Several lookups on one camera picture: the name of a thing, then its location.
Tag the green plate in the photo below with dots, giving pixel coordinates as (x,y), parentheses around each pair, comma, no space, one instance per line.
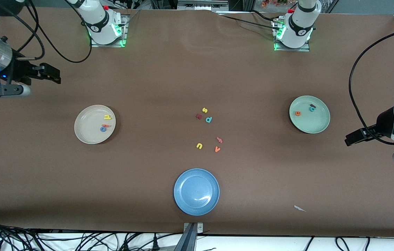
(313,122)

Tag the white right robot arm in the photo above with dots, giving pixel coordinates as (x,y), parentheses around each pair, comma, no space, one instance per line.
(101,24)

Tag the metal camera stand post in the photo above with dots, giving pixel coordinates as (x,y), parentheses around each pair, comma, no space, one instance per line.
(191,228)

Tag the blue plate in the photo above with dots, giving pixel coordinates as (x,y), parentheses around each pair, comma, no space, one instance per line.
(197,191)

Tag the white paper scrap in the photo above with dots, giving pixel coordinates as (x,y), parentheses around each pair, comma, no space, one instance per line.
(298,208)

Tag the colourful floral object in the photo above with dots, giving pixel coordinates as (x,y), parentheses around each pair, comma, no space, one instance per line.
(273,2)

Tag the grey metal box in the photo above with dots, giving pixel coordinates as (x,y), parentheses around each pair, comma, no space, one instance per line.
(202,4)

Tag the beige brown plate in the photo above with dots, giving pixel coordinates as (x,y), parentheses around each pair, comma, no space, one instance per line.
(89,130)

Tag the brown paper table cover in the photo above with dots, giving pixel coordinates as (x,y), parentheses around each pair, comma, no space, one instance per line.
(169,76)

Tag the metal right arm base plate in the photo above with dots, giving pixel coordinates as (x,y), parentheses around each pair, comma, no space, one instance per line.
(123,38)

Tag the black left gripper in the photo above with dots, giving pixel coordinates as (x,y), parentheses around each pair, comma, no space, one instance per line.
(384,122)

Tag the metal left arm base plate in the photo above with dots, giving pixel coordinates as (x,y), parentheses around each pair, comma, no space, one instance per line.
(307,48)

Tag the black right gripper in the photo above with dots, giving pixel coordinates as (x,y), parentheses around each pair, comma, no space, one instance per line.
(19,69)

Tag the black power plug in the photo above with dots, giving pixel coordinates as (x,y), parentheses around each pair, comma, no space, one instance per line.
(155,244)
(126,246)

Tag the teal letter p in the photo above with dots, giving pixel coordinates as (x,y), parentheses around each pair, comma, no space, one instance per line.
(211,119)

